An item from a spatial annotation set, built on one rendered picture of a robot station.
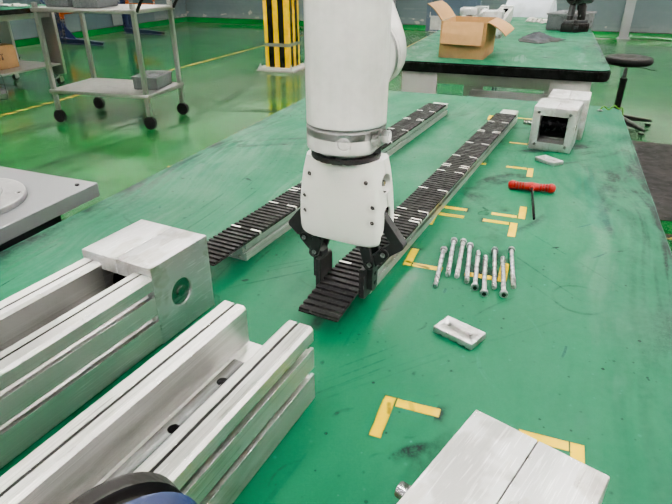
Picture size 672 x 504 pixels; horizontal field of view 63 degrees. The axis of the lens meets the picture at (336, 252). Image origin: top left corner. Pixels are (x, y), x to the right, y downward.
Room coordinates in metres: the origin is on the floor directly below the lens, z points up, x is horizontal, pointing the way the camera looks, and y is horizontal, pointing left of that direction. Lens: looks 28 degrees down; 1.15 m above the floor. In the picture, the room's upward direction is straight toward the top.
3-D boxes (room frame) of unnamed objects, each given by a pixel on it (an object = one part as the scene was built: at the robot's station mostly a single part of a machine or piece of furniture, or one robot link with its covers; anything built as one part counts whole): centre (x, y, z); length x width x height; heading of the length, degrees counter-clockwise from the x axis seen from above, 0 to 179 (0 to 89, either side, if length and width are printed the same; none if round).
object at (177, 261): (0.56, 0.22, 0.83); 0.12 x 0.09 x 0.10; 63
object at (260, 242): (1.12, -0.07, 0.79); 0.96 x 0.04 x 0.03; 153
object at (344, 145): (0.57, -0.01, 0.99); 0.09 x 0.08 x 0.03; 63
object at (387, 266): (1.03, -0.24, 0.79); 0.96 x 0.04 x 0.03; 153
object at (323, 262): (0.59, 0.03, 0.83); 0.03 x 0.03 x 0.07; 63
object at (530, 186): (0.88, -0.34, 0.79); 0.16 x 0.08 x 0.02; 164
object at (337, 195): (0.57, -0.01, 0.93); 0.10 x 0.07 x 0.11; 63
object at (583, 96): (1.35, -0.55, 0.83); 0.11 x 0.10 x 0.10; 64
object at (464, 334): (0.50, -0.14, 0.78); 0.05 x 0.03 x 0.01; 46
